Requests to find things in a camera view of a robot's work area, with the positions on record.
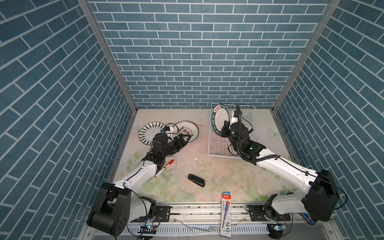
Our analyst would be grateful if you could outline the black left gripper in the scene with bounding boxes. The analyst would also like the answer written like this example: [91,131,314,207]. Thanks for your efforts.
[161,134,191,159]

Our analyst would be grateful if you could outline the blue striped white plate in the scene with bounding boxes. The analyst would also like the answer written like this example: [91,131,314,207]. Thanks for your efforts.
[139,122,165,146]

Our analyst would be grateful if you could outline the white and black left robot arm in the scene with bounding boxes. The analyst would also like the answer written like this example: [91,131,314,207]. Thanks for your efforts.
[87,133,192,237]

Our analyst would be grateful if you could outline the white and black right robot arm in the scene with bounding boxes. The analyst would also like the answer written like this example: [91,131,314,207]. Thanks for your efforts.
[220,121,340,222]

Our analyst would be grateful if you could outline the red and white marker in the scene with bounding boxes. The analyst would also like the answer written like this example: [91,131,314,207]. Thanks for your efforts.
[155,160,175,178]

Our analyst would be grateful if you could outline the black stapler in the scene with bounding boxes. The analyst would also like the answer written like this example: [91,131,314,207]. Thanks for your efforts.
[188,174,206,188]

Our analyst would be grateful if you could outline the blue and black handheld tool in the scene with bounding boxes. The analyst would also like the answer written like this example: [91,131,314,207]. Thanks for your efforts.
[301,213,316,226]

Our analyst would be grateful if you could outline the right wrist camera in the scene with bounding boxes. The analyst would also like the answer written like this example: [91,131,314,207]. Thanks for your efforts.
[230,117,239,125]

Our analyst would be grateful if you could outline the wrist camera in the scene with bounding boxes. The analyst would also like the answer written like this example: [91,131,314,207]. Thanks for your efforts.
[161,126,175,134]
[230,117,239,125]

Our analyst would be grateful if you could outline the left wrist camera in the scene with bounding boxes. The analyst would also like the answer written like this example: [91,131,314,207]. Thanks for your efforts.
[161,126,175,134]

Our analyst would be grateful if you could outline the white wire dish rack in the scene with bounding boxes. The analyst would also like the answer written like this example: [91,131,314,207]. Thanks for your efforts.
[208,103,265,162]

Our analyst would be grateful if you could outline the aluminium front rail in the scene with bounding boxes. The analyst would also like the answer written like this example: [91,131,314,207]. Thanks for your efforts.
[85,202,331,226]

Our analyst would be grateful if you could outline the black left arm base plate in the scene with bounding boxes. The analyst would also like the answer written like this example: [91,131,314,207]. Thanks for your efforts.
[128,205,171,223]

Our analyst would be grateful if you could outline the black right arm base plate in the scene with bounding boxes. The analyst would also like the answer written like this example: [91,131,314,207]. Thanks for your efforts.
[246,205,291,222]

